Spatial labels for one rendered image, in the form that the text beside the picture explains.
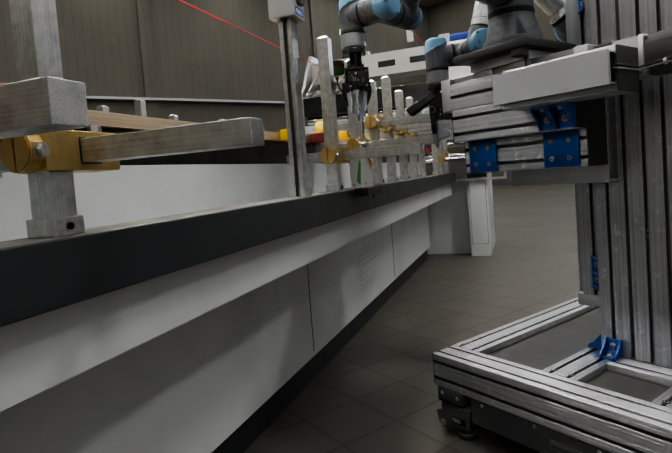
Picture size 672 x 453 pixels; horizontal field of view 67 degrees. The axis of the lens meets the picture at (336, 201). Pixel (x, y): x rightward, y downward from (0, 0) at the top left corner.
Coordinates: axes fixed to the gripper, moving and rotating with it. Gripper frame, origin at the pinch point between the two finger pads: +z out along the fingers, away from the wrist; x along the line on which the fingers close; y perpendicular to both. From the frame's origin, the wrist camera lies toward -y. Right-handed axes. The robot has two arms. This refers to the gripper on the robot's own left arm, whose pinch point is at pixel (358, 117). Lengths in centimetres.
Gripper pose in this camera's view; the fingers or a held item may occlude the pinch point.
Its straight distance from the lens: 158.0
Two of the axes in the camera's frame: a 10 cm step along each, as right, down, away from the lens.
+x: 10.0, -0.7, 0.0
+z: 0.7, 10.0, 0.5
